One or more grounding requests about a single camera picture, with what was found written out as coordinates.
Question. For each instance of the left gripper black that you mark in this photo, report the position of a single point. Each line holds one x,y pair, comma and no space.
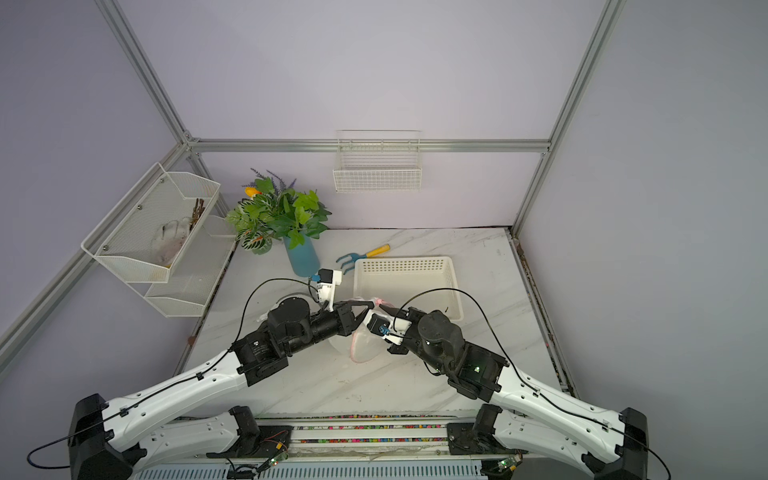
344,316

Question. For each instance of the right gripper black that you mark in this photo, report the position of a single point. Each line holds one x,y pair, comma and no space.
414,314

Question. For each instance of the pink trimmed laundry bag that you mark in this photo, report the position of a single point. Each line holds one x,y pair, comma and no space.
361,346

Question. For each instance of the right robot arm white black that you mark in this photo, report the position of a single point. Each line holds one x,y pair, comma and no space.
518,412

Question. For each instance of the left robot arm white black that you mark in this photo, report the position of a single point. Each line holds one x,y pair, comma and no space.
117,439

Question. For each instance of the white plastic basket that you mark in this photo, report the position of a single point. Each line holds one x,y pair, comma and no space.
396,280

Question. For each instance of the blue yellow garden fork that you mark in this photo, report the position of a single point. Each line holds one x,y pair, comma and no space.
348,261

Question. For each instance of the teal vase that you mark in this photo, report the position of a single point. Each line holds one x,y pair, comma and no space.
302,256

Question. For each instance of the artificial green plant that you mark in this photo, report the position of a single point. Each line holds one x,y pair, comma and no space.
274,210

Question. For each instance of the clear glove in shelf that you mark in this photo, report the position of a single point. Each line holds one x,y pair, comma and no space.
169,240

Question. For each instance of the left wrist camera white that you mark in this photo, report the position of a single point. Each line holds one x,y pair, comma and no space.
326,281

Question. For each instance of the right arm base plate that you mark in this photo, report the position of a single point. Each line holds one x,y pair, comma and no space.
463,439

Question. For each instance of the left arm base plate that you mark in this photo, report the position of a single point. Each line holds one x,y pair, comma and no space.
267,442

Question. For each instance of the white wire wall basket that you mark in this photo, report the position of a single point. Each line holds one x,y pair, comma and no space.
368,171

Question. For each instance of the white mesh wall shelf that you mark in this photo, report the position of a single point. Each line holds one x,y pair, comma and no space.
121,241

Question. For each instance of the aluminium frame rail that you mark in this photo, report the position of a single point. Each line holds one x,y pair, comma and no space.
333,145

